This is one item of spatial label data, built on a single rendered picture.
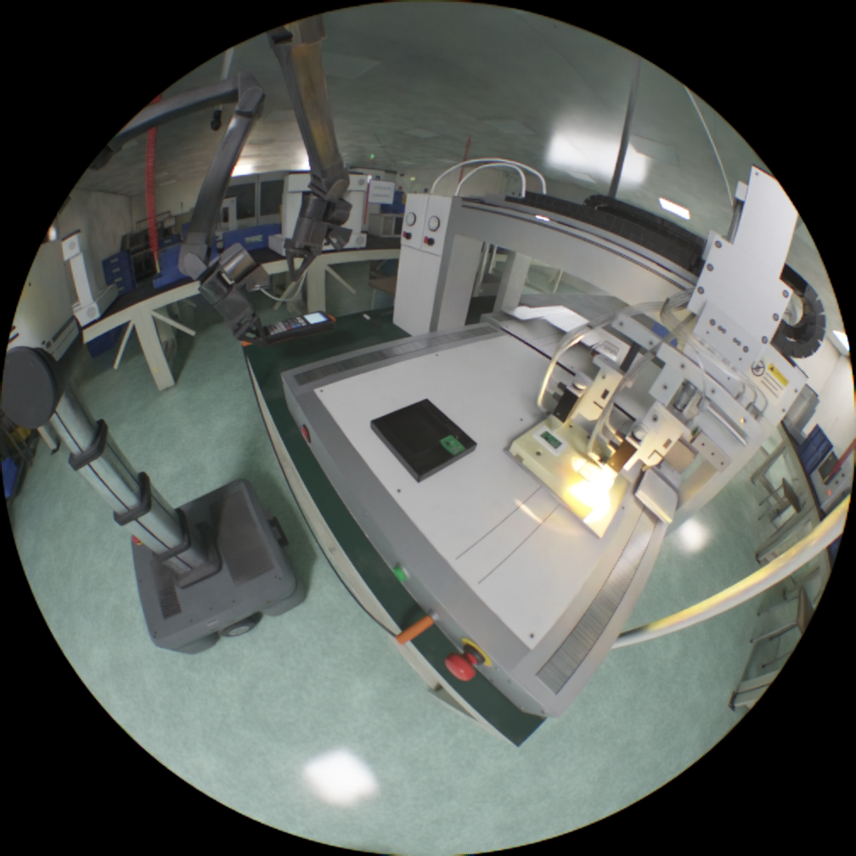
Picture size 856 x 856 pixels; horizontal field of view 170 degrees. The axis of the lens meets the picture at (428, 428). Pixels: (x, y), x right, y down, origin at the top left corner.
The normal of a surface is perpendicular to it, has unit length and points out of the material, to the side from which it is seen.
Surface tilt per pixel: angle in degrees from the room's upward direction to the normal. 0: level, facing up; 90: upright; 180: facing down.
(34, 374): 90
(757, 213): 90
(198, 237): 76
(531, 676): 0
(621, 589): 0
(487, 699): 0
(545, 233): 90
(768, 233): 90
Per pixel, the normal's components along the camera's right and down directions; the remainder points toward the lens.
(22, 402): 0.63, 0.60
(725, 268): -0.77, 0.36
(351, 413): 0.15, -0.71
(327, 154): 0.64, 0.76
